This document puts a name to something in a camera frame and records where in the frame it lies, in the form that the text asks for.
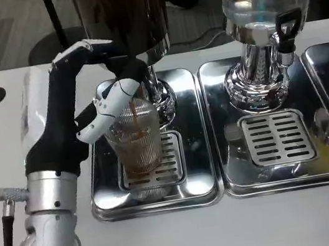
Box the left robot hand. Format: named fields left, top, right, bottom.
left=4, top=29, right=165, bottom=186

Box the clear ribbed glass cup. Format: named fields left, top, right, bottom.
left=98, top=94, right=169, bottom=182

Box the black stand with round base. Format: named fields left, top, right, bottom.
left=19, top=0, right=90, bottom=66

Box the slotted steel grid plate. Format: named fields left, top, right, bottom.
left=237, top=105, right=320, bottom=172
left=112, top=128, right=190, bottom=194

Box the dark coffee drink dispenser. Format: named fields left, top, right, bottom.
left=73, top=0, right=188, bottom=141

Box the black dispenser tap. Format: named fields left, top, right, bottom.
left=269, top=7, right=310, bottom=67

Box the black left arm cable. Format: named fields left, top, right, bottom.
left=0, top=183, right=38, bottom=246

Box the grey floor cable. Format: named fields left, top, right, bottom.
left=168, top=28, right=227, bottom=49

